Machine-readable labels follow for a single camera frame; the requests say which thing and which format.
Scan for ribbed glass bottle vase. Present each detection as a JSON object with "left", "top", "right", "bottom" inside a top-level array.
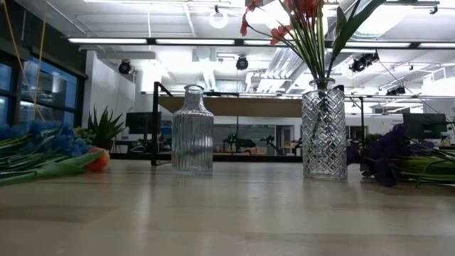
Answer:
[{"left": 171, "top": 84, "right": 215, "bottom": 176}]

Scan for diamond-cut glass vase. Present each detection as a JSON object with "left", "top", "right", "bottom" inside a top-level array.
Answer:
[{"left": 301, "top": 78, "right": 348, "bottom": 180}]

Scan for purple artificial flower bunch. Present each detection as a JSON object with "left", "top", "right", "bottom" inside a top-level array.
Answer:
[{"left": 346, "top": 123, "right": 455, "bottom": 188}]

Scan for wooden shelf black metal legs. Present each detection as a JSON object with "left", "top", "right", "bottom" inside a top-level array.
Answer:
[{"left": 151, "top": 81, "right": 365, "bottom": 167}]

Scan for black ceiling spotlight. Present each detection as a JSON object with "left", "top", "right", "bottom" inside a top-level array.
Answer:
[
  {"left": 386, "top": 85, "right": 407, "bottom": 97},
  {"left": 235, "top": 55, "right": 250, "bottom": 71},
  {"left": 349, "top": 51, "right": 380, "bottom": 73},
  {"left": 117, "top": 59, "right": 133, "bottom": 75}
]

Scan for black computer monitor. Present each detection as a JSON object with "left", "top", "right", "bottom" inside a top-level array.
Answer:
[
  {"left": 124, "top": 111, "right": 162, "bottom": 135},
  {"left": 402, "top": 112, "right": 448, "bottom": 142}
]

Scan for linear ceiling light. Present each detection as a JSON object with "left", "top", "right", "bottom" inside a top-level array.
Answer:
[
  {"left": 243, "top": 39, "right": 296, "bottom": 46},
  {"left": 343, "top": 41, "right": 412, "bottom": 48},
  {"left": 418, "top": 42, "right": 455, "bottom": 49},
  {"left": 155, "top": 38, "right": 236, "bottom": 46},
  {"left": 67, "top": 37, "right": 149, "bottom": 45}
]

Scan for potted artificial succulent plant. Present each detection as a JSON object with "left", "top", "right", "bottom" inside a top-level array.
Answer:
[{"left": 82, "top": 105, "right": 126, "bottom": 152}]

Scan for background green plant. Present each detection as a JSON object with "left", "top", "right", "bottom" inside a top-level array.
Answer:
[{"left": 362, "top": 133, "right": 384, "bottom": 146}]

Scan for dark framed window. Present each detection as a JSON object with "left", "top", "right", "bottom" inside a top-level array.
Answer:
[{"left": 0, "top": 53, "right": 86, "bottom": 129}]

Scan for black ceiling track light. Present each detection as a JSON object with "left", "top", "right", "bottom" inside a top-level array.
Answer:
[{"left": 376, "top": 0, "right": 441, "bottom": 15}]

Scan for white ring pendant light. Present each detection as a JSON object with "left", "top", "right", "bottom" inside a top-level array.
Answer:
[{"left": 208, "top": 9, "right": 230, "bottom": 30}]

